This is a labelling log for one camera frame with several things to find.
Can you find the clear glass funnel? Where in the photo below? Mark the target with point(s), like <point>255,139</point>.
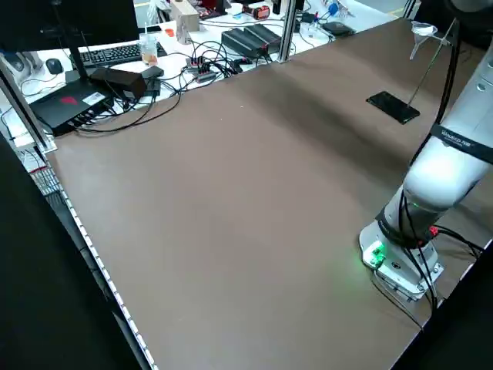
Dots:
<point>423,34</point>

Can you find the white filter paper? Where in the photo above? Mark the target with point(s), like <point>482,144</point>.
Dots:
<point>423,27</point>

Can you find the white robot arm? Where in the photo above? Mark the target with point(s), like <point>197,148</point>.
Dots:
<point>439,173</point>

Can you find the grey USB hub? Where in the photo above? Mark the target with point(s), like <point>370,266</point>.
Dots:
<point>198,63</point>

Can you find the small black adapter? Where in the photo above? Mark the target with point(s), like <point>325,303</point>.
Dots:
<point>153,88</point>

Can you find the black power supply box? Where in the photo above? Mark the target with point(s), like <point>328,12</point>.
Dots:
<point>240,40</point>
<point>265,34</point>

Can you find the small dark grey device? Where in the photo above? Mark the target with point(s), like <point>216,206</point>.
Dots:
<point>154,71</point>

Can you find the black power brick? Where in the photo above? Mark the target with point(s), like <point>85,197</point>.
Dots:
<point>123,81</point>

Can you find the clear drink cup with straw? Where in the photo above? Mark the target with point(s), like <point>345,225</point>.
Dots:
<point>148,50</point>

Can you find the orange paper note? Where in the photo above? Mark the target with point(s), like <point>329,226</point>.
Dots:
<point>169,32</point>

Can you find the red and black device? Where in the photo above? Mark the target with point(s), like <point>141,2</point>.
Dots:
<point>262,12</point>

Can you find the white cup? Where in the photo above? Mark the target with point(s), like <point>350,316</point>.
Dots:
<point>237,9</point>

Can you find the brown cardboard box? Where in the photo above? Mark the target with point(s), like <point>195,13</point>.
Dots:
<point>185,19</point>

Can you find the black flat case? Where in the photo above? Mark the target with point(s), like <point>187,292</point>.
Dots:
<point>337,29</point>

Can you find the black keyboard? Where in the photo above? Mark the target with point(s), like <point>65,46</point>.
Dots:
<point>111,54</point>

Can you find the white plastic bag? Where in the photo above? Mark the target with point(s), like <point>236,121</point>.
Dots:
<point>156,11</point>

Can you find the blue round item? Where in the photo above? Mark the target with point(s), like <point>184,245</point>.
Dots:
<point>334,7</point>

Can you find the black box with red logo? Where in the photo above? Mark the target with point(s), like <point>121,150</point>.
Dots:
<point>58,115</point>

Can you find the black computer monitor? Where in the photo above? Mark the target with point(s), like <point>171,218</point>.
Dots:
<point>96,19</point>

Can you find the black computer mouse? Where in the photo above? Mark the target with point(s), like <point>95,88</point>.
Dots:
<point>54,66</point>

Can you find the white grey headset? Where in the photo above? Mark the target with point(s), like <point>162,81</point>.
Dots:
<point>23,61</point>

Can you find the aluminium frame post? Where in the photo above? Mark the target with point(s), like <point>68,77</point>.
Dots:
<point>30,112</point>
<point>287,34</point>

